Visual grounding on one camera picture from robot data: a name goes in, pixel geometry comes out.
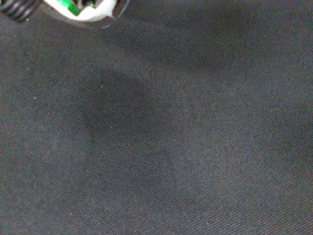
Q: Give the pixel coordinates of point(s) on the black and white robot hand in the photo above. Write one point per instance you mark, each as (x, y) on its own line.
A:
(95, 9)

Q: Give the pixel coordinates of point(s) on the black bench cloth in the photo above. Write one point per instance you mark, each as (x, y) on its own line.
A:
(171, 137)

